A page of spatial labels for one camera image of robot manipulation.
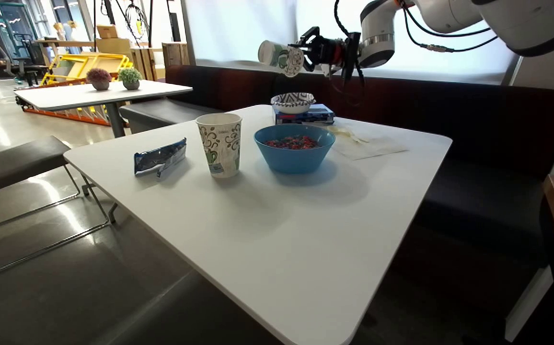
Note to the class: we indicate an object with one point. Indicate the white side table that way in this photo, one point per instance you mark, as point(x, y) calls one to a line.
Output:
point(55, 98)

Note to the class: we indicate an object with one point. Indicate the floral paper cup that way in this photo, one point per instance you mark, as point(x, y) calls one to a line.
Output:
point(221, 134)
point(283, 58)

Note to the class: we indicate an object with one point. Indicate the blue white patterned paper bowl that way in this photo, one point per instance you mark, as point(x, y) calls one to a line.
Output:
point(292, 102)

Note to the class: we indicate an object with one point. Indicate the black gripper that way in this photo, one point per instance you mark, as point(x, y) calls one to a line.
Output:
point(333, 54)

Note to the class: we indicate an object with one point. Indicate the blue snack wrapper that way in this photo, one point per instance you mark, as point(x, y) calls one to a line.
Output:
point(160, 159)

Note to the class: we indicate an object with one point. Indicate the dark bench seat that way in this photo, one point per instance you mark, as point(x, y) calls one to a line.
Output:
point(476, 236)

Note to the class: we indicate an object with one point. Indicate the green round ornament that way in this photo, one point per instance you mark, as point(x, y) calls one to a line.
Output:
point(131, 77)

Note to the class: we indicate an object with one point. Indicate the grey chair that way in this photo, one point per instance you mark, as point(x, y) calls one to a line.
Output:
point(35, 157)

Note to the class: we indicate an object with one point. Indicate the white paper napkin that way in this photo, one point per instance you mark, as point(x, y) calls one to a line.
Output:
point(356, 146)

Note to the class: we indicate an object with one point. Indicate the red round ornament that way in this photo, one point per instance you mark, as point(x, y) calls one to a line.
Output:
point(99, 79)

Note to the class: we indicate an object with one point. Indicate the blue bowl of colourful beads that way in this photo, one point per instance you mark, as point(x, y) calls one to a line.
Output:
point(294, 148)

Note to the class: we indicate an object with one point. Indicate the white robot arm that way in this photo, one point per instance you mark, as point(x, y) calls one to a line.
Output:
point(524, 25)

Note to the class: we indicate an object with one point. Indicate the blue cookie package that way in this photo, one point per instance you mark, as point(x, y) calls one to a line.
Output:
point(317, 113)

